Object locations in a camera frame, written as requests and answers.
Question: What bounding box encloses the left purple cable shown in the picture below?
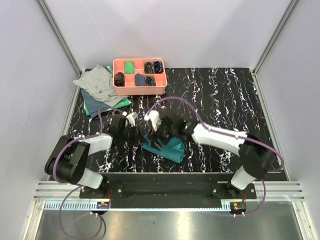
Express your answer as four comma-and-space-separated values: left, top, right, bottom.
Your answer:
53, 106, 128, 238

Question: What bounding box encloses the yellow dark patterned roll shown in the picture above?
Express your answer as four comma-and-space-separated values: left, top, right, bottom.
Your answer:
144, 61, 154, 74

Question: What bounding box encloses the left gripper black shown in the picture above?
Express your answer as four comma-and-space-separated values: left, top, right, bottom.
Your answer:
119, 123, 148, 146

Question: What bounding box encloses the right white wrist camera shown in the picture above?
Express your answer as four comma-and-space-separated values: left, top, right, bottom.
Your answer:
144, 110, 162, 132

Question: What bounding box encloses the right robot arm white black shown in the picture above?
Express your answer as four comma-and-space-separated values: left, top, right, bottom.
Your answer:
144, 111, 277, 199

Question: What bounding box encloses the dark maroon rolled cloth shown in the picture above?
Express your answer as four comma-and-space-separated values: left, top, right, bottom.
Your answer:
114, 72, 125, 87

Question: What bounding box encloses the pink divided organizer tray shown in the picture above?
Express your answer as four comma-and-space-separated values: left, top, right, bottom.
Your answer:
112, 58, 168, 96

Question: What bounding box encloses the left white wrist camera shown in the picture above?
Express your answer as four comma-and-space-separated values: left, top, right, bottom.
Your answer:
122, 112, 138, 127

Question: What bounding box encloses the dark blue cloth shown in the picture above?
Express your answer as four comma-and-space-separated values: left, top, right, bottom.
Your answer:
80, 89, 112, 118

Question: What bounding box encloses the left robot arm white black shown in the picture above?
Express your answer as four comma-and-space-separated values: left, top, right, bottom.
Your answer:
44, 112, 146, 198

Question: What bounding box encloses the mint green cloth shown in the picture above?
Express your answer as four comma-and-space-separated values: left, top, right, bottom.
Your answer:
108, 98, 131, 109

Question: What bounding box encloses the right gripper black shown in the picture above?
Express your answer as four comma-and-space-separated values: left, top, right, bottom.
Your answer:
146, 119, 177, 152

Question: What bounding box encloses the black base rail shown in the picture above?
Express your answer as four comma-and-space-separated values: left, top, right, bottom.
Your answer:
74, 171, 258, 210

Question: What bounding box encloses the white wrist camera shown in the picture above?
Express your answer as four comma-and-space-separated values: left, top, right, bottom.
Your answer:
144, 110, 162, 132
122, 112, 138, 127

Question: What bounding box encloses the slate blue rolled cloth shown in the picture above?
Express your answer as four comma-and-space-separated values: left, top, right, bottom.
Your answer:
134, 73, 146, 87

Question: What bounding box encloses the teal cloth napkin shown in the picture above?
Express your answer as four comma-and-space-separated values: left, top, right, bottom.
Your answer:
141, 135, 186, 164

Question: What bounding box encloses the grey cloth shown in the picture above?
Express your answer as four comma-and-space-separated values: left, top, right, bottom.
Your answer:
73, 65, 128, 107

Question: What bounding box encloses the blue dark patterned roll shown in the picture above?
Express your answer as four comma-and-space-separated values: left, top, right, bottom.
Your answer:
153, 60, 164, 74

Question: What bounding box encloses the green rolled cloth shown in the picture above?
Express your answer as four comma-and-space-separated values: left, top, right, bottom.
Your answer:
124, 61, 135, 74

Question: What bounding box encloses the dark patterned rolled cloth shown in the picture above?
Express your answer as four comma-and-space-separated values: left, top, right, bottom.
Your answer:
145, 76, 156, 87

